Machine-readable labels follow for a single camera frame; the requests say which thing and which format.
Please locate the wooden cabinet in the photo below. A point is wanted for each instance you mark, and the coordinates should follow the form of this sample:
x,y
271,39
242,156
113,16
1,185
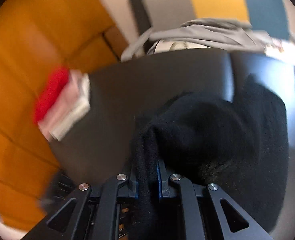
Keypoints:
x,y
37,30

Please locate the red folded garment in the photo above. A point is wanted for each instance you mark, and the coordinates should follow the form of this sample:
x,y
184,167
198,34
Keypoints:
x,y
51,95

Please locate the black upright post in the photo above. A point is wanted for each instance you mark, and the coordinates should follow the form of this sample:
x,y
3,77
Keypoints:
x,y
138,12

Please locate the black knit sweater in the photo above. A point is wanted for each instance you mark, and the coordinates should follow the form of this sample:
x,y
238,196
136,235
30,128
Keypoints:
x,y
207,130

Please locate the grey garment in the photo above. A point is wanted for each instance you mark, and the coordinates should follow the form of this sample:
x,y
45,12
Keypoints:
x,y
207,35

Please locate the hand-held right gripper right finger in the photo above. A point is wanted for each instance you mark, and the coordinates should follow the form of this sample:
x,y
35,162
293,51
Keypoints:
x,y
162,180

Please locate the white folded garment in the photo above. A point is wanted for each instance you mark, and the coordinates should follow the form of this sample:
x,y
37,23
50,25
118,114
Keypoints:
x,y
80,105

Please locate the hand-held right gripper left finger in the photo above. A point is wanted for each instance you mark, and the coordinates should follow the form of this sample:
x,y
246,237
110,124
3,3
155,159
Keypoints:
x,y
133,185

